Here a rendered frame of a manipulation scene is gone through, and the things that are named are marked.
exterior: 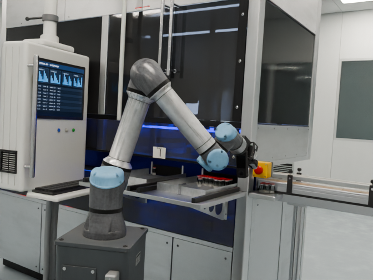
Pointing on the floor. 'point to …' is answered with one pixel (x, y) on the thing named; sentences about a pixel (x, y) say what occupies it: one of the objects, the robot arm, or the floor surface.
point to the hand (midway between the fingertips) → (253, 168)
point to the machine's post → (258, 18)
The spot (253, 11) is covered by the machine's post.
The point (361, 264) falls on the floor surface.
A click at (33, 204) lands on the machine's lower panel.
